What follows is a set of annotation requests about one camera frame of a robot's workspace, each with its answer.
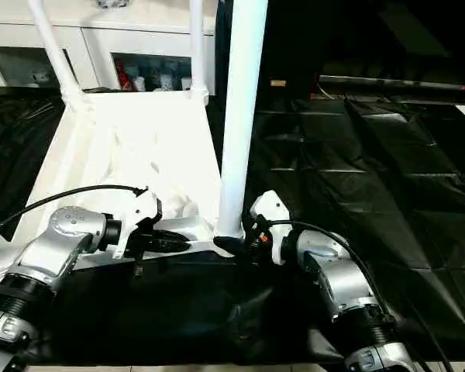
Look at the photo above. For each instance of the white plastic table top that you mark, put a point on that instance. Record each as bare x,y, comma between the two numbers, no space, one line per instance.
139,128

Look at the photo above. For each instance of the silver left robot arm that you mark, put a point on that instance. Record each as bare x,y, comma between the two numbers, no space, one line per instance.
42,252

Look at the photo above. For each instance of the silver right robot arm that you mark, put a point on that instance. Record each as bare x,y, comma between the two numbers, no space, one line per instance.
345,275

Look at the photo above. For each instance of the black mat cloth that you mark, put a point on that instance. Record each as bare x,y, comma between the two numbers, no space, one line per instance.
217,310

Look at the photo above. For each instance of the small yellow label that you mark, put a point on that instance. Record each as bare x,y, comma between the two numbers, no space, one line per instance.
278,83

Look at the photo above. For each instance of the white glass door cabinet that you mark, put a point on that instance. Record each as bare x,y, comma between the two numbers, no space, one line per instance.
139,35

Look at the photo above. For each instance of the black fabric backdrop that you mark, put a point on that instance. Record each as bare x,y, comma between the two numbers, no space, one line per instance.
372,31

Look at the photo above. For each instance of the dark patterned cabinet-top object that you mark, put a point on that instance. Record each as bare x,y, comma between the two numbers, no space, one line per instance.
110,3

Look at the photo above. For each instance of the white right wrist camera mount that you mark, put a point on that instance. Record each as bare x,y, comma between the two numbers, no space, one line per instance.
273,205

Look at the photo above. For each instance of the grey metal rail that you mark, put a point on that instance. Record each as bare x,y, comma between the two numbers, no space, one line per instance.
391,82

